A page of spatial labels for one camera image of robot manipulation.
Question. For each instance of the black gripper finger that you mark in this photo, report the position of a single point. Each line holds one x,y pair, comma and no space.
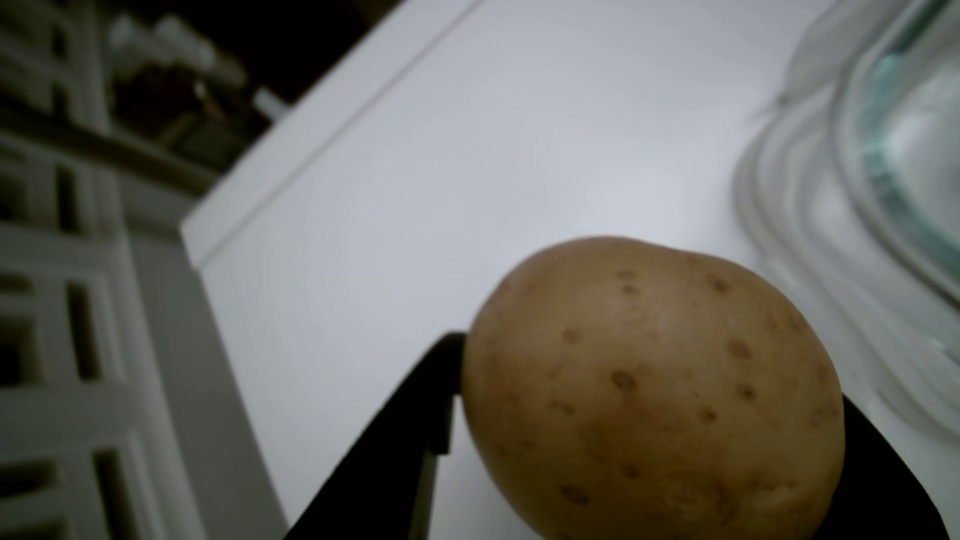
877,487
382,465

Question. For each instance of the brown potato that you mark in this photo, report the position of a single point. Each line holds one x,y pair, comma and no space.
652,397

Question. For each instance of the white lattice crate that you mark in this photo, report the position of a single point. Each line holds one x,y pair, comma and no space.
67,337

